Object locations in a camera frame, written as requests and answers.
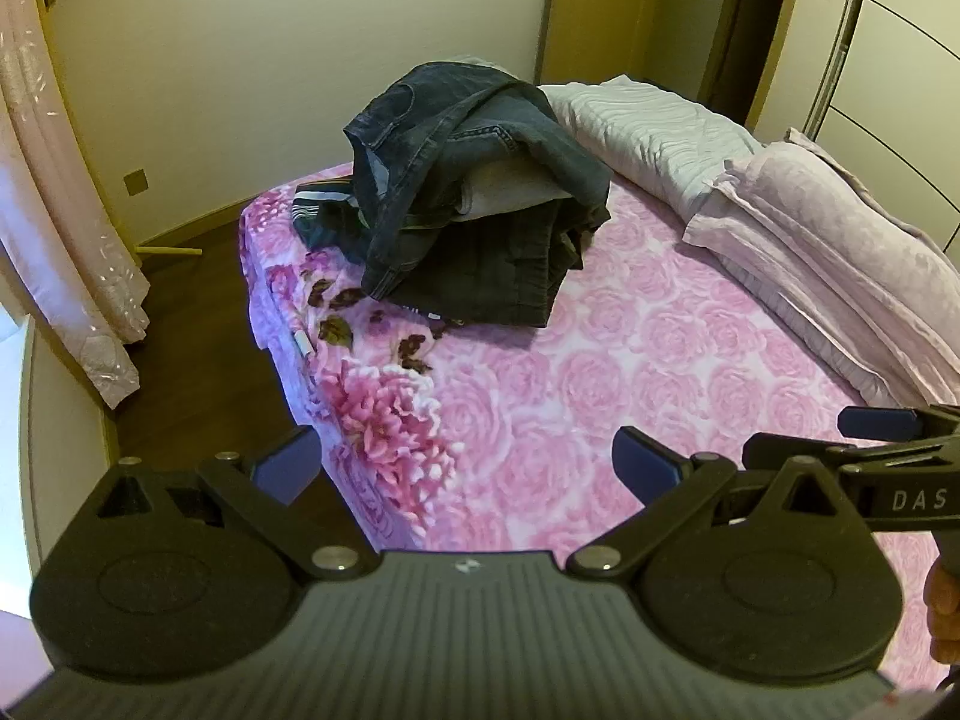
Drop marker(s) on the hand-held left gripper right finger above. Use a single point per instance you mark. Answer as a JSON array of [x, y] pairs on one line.
[[645, 459]]

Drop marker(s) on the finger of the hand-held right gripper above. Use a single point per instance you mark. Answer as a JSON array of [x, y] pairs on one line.
[[765, 448], [877, 420]]

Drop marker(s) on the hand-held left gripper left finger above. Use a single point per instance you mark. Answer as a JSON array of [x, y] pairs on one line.
[[289, 459]]

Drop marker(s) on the dark blue jeans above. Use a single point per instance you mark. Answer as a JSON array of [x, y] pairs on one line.
[[450, 112]]

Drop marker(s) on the person's right hand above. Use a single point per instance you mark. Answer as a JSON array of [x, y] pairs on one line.
[[945, 615]]

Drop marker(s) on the pink floral blanket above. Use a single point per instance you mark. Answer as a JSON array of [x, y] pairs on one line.
[[600, 375]]

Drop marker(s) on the small white object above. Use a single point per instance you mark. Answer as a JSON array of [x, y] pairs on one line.
[[304, 343]]

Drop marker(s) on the yellow stick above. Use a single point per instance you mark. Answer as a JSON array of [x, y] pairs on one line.
[[169, 249]]

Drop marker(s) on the black trousers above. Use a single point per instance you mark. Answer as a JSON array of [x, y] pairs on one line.
[[480, 277]]

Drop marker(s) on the dark striped garment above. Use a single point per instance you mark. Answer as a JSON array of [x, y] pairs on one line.
[[322, 214]]

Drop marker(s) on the grey quilt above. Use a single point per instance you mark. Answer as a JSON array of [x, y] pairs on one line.
[[645, 127]]

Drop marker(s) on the pink curtain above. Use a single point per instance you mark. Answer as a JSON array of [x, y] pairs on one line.
[[45, 202]]

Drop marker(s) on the cream wardrobe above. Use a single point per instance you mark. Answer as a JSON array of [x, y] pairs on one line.
[[900, 52]]

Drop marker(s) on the wooden door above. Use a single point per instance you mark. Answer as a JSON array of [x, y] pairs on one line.
[[645, 15]]

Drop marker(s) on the brown wall socket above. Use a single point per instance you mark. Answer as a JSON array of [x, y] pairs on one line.
[[136, 181]]

